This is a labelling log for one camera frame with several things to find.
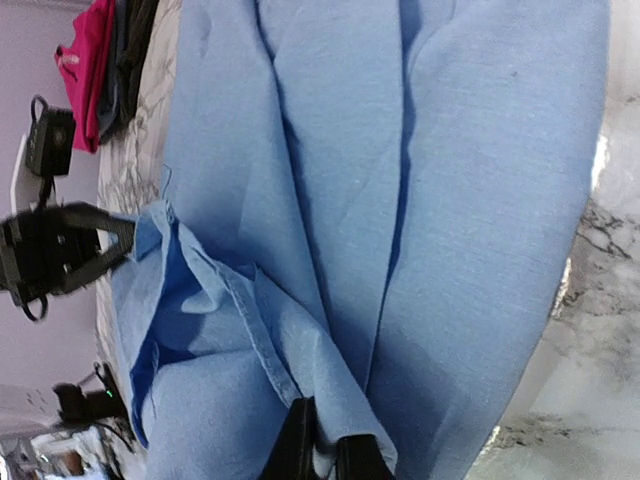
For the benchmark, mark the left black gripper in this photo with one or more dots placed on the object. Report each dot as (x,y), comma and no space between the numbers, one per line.
(58,251)

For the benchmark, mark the folded light blue jeans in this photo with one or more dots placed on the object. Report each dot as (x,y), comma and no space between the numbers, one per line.
(109,108)

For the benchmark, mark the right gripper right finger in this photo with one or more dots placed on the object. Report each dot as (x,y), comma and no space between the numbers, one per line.
(358,457)

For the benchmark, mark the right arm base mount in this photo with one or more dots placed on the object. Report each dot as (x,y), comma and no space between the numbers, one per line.
(102,408)

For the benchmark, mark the light blue shirt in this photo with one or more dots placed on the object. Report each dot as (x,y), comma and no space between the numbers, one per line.
(370,203)

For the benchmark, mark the magenta t-shirt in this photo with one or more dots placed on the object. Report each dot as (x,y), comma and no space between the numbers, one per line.
(82,66)

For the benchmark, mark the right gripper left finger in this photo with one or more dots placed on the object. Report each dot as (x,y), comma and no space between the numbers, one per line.
(291,457)

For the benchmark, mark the folded black garment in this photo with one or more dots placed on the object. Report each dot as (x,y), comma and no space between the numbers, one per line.
(140,16)

